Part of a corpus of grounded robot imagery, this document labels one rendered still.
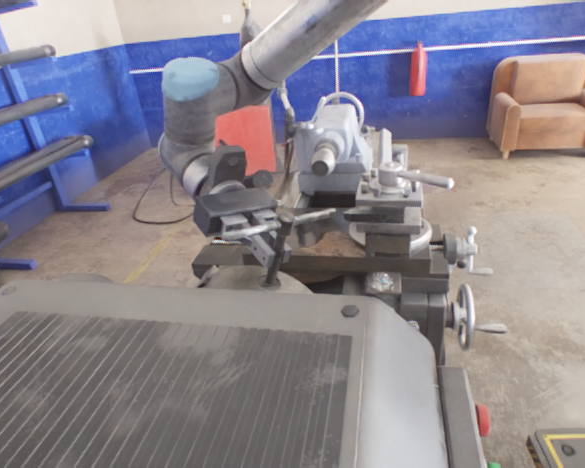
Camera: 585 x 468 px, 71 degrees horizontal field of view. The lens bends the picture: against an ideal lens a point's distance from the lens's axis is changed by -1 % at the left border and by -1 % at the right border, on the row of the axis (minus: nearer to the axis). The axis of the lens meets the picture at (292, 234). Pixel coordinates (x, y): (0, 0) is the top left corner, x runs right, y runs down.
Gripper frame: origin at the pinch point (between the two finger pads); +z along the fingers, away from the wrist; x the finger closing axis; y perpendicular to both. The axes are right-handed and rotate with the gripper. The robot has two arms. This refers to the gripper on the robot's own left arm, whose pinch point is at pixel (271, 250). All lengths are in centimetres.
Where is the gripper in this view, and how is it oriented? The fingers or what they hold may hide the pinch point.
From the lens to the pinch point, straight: 62.2
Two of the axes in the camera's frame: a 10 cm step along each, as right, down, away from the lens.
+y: -2.6, 7.9, 5.6
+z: 5.7, 5.9, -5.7
